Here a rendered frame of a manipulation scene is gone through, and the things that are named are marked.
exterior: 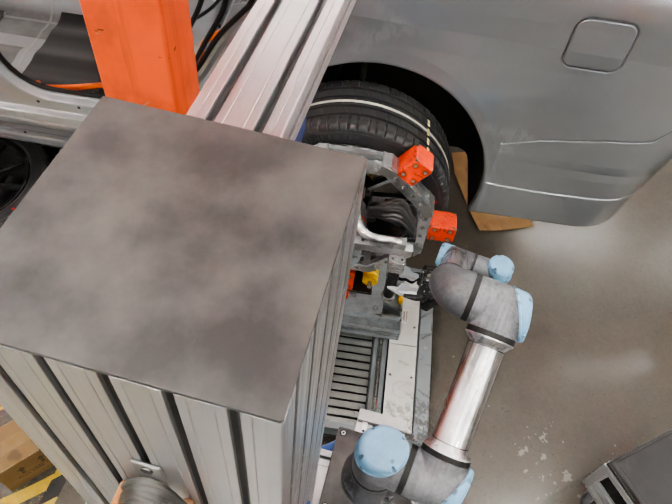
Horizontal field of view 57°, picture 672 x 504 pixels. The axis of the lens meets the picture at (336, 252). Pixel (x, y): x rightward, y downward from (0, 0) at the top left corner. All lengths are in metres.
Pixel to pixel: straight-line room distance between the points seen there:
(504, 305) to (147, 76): 0.91
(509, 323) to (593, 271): 1.90
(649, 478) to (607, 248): 1.35
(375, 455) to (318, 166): 1.00
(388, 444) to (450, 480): 0.15
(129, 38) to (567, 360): 2.29
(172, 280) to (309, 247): 0.10
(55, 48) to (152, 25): 1.62
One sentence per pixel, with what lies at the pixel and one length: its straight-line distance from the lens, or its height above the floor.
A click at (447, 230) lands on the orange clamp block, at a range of 2.04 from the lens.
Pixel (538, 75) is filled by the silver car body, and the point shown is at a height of 1.35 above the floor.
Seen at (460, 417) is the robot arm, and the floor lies 1.10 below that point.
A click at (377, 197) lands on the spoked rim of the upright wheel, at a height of 0.87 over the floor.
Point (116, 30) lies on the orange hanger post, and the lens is 1.34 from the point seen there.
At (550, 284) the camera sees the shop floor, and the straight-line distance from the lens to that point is 3.18.
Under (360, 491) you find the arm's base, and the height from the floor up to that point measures 0.88.
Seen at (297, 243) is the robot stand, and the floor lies 2.03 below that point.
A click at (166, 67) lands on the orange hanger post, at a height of 1.60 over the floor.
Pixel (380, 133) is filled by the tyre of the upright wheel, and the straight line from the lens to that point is 1.87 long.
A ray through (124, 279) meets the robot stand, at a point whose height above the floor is 2.03.
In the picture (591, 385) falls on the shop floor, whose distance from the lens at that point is 2.96.
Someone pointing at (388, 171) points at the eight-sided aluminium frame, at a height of 1.10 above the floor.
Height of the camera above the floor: 2.40
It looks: 53 degrees down
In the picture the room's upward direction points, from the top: 7 degrees clockwise
